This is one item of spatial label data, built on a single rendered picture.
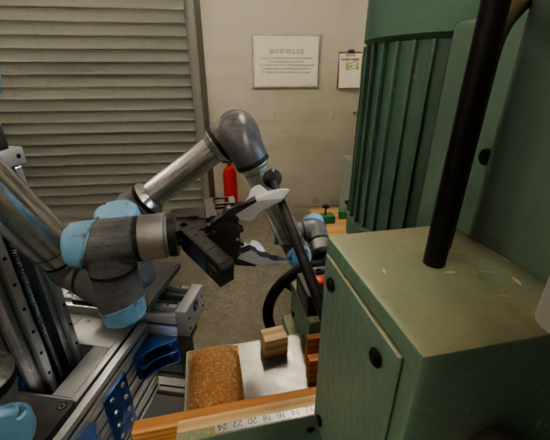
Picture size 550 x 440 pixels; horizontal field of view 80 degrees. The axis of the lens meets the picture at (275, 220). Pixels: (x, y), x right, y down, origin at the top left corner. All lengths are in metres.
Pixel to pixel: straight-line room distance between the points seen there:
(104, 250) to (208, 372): 0.25
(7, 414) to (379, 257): 0.47
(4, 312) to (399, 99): 0.80
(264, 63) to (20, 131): 2.33
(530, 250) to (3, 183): 0.60
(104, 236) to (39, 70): 3.23
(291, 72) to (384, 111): 3.05
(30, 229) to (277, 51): 2.96
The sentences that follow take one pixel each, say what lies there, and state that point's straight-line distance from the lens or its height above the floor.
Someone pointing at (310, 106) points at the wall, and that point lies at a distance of 3.45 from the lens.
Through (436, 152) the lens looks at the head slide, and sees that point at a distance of 0.30.
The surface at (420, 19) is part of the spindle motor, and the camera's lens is 0.33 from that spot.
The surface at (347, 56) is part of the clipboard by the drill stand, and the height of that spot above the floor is 1.53.
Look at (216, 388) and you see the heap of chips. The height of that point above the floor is 0.93.
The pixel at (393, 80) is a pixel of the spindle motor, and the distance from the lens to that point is 0.34.
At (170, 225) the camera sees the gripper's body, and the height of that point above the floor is 1.17.
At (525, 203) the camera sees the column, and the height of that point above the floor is 1.33.
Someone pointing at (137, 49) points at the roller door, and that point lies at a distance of 3.41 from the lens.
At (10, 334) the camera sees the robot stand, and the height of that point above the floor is 0.89.
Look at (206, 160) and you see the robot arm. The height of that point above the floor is 1.15.
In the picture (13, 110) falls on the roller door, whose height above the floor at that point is 1.08.
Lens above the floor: 1.38
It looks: 24 degrees down
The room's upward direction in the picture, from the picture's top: straight up
